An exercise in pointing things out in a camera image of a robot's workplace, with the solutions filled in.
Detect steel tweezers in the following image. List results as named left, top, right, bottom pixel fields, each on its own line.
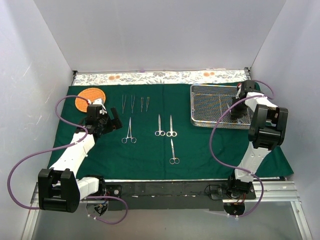
left=145, top=96, right=150, bottom=112
left=140, top=97, right=144, bottom=113
left=122, top=94, right=127, bottom=114
left=130, top=95, right=135, bottom=114

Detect steel surgical forceps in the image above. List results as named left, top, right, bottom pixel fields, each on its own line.
left=121, top=117, right=137, bottom=144

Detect round woven bamboo tray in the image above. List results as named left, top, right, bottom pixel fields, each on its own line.
left=75, top=87, right=106, bottom=113

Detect metal mesh instrument tray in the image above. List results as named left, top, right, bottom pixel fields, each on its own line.
left=190, top=84, right=253, bottom=130

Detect green surgical cloth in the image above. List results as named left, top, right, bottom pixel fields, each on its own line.
left=42, top=81, right=295, bottom=181

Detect curved steel scissors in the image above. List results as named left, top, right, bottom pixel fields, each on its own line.
left=154, top=114, right=166, bottom=137

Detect steel surgical scissors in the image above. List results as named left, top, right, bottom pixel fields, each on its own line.
left=166, top=115, right=178, bottom=137
left=169, top=139, right=180, bottom=165

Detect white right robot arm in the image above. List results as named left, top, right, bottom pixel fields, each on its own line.
left=226, top=80, right=289, bottom=199

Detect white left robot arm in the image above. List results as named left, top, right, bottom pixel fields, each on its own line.
left=38, top=103, right=123, bottom=213

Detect floral patterned table mat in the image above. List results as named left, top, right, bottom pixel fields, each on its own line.
left=73, top=69, right=247, bottom=86

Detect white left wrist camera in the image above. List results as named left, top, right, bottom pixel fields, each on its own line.
left=91, top=98, right=105, bottom=106

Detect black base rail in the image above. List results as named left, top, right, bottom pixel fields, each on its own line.
left=77, top=180, right=257, bottom=212

